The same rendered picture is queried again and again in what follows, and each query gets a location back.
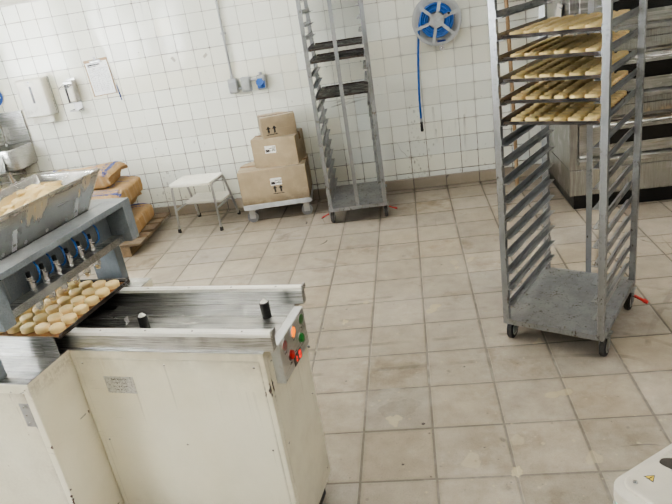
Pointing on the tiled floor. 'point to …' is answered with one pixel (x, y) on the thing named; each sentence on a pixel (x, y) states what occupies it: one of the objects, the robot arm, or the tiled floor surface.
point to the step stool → (202, 193)
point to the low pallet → (143, 235)
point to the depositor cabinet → (52, 432)
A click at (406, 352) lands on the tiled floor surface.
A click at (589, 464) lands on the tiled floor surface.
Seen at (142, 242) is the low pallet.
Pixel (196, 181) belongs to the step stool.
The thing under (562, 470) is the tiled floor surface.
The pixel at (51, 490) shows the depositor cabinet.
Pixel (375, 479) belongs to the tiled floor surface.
